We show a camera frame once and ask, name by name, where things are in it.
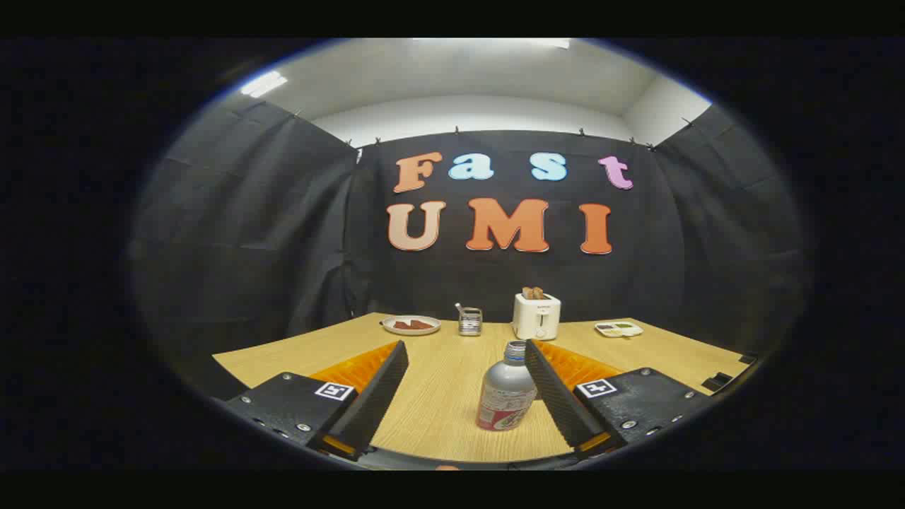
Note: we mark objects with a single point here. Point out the ceiling light panel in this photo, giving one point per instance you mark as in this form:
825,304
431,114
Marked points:
495,42
263,83

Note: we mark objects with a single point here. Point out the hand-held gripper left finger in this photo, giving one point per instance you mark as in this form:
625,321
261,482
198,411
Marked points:
378,392

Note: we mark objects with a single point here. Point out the silver bottle with red label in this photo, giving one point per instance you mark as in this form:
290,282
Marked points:
506,392

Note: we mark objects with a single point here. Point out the black backdrop cloth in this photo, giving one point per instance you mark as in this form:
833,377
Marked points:
269,233

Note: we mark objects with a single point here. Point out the wooden table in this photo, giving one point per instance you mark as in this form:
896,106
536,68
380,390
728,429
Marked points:
445,382

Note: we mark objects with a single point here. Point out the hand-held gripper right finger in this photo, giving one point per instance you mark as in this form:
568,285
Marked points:
558,396

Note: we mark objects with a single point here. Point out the white toaster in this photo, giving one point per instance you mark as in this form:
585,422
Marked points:
536,317

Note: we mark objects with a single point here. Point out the black table bracket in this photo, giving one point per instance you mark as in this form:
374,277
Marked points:
717,382
747,358

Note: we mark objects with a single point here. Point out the white round plate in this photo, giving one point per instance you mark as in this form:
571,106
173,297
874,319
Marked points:
410,331

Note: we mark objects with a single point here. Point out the brown bread slice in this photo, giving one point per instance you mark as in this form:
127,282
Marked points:
413,325

